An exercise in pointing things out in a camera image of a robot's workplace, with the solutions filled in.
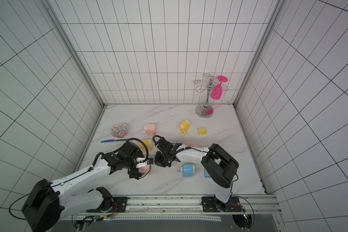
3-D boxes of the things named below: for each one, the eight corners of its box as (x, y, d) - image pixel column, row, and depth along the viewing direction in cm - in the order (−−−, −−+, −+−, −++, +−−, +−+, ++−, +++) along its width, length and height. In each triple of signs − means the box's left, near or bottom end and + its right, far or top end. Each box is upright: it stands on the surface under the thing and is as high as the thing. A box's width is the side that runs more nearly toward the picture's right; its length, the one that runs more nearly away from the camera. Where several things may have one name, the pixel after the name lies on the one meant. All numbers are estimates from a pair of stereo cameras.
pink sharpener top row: (144, 135, 102) (143, 130, 97) (145, 129, 106) (144, 123, 101) (155, 135, 102) (154, 130, 97) (156, 129, 106) (155, 123, 101)
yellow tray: (197, 135, 104) (198, 132, 101) (197, 129, 107) (197, 126, 104) (206, 135, 104) (206, 132, 101) (205, 129, 107) (205, 126, 104)
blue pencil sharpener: (177, 177, 84) (177, 172, 77) (177, 169, 87) (177, 164, 80) (193, 177, 84) (195, 172, 78) (193, 169, 87) (194, 164, 80)
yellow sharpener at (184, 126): (177, 133, 103) (178, 127, 97) (184, 125, 108) (184, 118, 102) (183, 136, 101) (184, 130, 96) (189, 128, 106) (190, 121, 100)
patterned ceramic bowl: (111, 138, 101) (109, 134, 97) (115, 127, 108) (113, 122, 104) (127, 138, 101) (125, 134, 97) (130, 127, 108) (128, 123, 104)
